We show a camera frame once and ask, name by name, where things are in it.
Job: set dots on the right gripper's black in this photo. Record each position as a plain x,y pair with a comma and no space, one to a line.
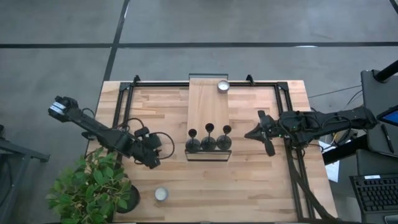
275,127

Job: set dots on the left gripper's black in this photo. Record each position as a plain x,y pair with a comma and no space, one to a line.
141,152

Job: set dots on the black metal candlestick holder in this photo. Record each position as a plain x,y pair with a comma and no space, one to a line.
208,143
224,142
192,145

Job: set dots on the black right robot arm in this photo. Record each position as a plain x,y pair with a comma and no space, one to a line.
326,123

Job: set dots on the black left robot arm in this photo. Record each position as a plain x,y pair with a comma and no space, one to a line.
102,133

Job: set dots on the tealight candle on board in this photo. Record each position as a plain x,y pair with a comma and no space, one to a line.
223,86

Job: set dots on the black metal shelf wooden board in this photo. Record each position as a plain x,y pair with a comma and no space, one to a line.
206,102

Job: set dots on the green potted plant black pot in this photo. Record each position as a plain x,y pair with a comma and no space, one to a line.
93,186

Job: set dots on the grey equipment cart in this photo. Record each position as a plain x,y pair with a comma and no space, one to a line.
371,93

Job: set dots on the black pen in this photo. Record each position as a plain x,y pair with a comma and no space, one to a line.
387,138

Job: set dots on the black computer keyboard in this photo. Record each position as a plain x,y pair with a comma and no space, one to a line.
376,194

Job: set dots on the tablet with blue screen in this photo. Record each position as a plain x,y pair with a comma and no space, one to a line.
390,116

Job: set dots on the dark grey metal stand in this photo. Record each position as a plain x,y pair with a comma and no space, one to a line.
18,152

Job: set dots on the black round pole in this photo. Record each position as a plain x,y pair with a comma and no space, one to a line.
387,71

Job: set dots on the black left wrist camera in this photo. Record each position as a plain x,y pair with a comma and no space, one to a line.
142,132

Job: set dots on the black aluminium rig frame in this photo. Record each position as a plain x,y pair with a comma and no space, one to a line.
161,84

